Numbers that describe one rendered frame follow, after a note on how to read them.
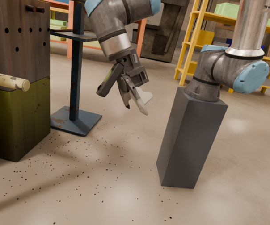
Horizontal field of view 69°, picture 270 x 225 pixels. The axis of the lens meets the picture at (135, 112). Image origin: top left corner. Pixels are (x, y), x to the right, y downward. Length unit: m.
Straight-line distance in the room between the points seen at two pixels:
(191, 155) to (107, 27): 0.87
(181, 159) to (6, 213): 0.93
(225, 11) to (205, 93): 2.86
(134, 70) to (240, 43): 0.49
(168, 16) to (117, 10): 5.08
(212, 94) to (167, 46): 4.65
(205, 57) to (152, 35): 4.64
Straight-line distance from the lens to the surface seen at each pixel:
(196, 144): 1.18
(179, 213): 1.24
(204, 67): 1.06
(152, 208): 1.21
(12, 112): 1.25
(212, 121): 1.14
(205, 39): 3.74
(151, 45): 5.68
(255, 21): 0.92
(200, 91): 1.08
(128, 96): 0.70
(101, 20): 0.60
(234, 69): 0.94
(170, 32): 5.68
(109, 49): 0.60
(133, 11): 0.63
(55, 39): 4.30
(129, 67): 0.63
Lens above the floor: 0.91
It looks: 25 degrees down
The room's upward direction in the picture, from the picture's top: 11 degrees clockwise
